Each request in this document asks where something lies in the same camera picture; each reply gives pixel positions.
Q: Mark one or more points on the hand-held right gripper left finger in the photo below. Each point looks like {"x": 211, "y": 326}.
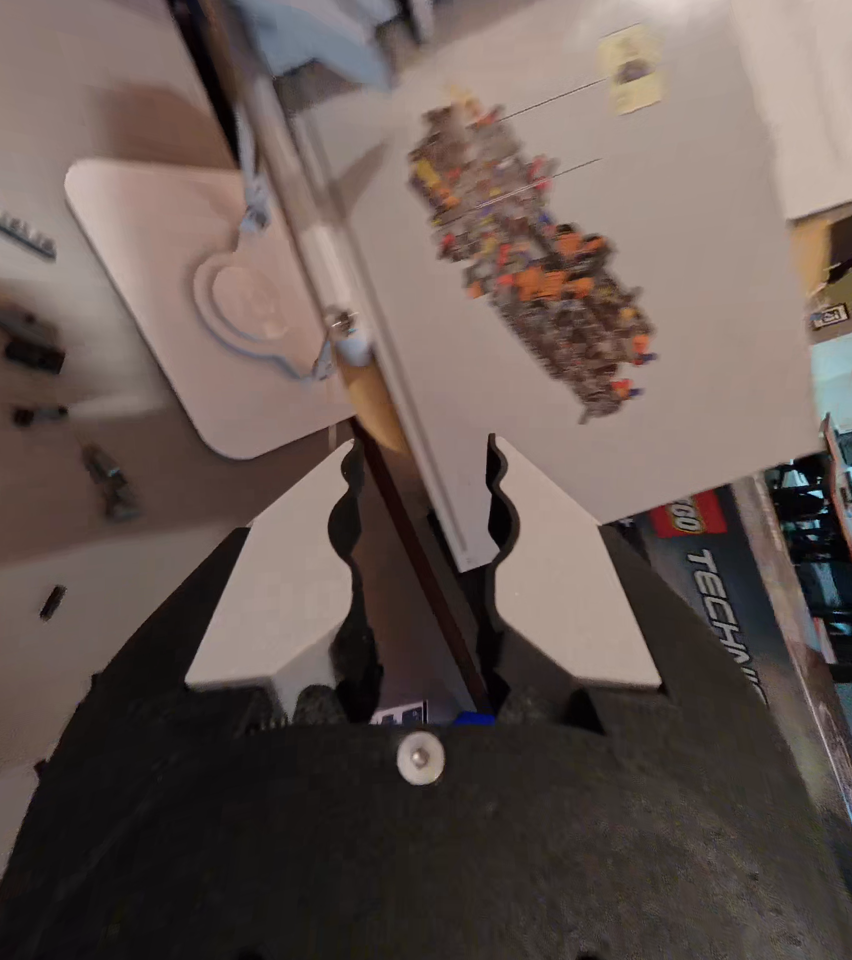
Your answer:
{"x": 276, "y": 592}

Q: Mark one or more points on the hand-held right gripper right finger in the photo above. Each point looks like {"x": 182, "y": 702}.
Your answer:
{"x": 576, "y": 600}

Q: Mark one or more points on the lego instruction booklet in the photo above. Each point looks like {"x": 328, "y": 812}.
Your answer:
{"x": 696, "y": 300}

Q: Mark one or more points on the dark lego set box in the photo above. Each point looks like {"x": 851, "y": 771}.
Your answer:
{"x": 733, "y": 600}

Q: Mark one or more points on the scattered dark lego pieces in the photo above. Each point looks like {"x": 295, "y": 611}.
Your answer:
{"x": 35, "y": 356}

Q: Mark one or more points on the long grey lego beam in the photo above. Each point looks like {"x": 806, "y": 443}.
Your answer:
{"x": 13, "y": 229}

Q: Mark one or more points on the white rounded board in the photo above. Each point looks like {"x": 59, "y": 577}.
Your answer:
{"x": 155, "y": 247}

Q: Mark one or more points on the light blue cloth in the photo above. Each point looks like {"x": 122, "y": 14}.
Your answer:
{"x": 321, "y": 37}

